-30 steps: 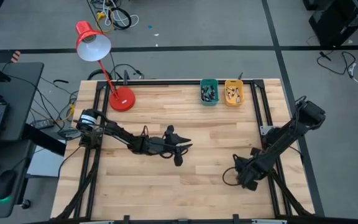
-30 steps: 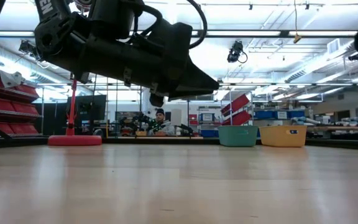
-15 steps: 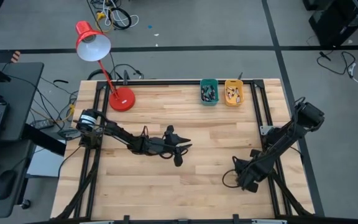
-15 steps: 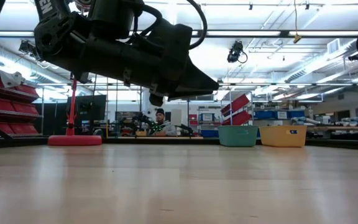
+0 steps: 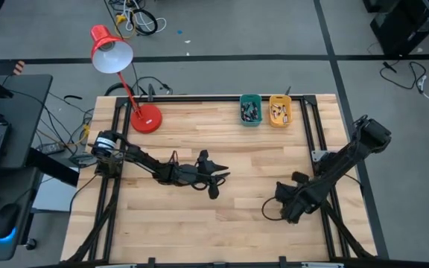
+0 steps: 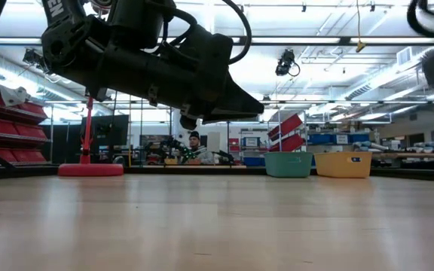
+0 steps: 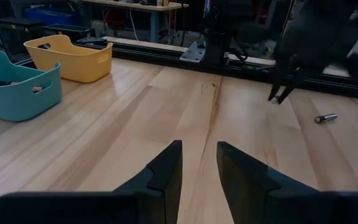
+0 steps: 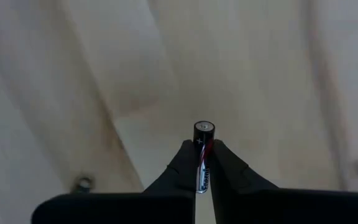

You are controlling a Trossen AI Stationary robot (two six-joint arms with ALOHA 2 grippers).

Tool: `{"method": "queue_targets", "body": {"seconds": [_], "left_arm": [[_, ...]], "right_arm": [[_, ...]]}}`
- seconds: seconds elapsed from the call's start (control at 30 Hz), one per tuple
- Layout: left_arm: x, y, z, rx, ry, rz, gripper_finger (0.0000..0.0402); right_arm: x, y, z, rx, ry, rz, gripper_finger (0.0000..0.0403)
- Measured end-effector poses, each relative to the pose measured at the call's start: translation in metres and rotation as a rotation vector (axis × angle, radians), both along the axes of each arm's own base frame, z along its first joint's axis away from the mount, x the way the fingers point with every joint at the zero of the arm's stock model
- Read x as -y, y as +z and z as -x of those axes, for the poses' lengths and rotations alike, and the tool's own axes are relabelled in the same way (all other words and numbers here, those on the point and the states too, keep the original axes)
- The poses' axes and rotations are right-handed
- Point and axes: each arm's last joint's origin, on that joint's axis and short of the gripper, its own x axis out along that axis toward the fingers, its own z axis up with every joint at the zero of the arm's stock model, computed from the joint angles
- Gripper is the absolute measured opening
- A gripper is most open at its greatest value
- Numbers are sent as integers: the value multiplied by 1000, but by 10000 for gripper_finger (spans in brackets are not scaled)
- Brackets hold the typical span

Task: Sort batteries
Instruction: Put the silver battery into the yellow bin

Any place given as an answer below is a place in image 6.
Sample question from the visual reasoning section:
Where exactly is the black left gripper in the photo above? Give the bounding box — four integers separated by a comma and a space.
88, 25, 265, 131

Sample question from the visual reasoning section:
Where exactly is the teal plastic bin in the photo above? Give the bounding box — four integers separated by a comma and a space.
264, 151, 314, 178

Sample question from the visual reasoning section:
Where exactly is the yellow plastic bin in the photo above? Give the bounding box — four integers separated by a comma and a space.
313, 151, 374, 179

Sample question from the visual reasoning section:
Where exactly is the person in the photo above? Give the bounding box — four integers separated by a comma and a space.
181, 130, 217, 166

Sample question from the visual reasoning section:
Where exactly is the blue bin with label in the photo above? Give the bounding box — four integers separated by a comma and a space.
242, 136, 262, 148

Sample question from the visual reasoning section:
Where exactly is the tilted red storage bin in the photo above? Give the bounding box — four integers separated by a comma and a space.
269, 133, 305, 153
267, 112, 304, 139

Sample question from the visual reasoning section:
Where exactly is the large black monitor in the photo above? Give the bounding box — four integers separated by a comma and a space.
80, 114, 130, 148

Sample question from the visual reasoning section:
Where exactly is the blue plastic storage bin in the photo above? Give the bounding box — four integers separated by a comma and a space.
348, 133, 371, 145
307, 133, 335, 146

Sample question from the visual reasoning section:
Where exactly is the white LED light bar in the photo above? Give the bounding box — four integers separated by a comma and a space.
250, 36, 341, 44
0, 37, 45, 45
350, 36, 434, 44

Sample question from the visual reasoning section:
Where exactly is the red desk lamp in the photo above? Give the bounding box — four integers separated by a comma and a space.
57, 0, 124, 178

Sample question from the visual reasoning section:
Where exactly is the yellow hanging connector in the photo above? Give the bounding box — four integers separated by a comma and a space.
355, 0, 367, 53

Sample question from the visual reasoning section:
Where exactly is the metal rack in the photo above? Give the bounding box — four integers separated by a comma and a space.
0, 81, 53, 167

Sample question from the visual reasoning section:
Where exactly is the white plastic device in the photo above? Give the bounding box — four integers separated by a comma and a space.
0, 85, 32, 108

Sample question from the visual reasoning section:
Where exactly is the wooden workbench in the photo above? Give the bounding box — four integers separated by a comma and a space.
371, 151, 434, 160

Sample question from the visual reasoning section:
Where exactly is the black aluminium rig frame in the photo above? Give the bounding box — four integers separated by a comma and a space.
0, 35, 434, 184

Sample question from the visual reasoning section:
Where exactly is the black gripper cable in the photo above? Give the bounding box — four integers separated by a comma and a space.
162, 0, 253, 65

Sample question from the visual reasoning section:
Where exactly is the black hanging camera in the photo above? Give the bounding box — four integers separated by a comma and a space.
275, 48, 301, 78

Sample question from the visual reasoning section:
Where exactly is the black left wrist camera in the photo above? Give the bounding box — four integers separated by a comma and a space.
105, 0, 177, 50

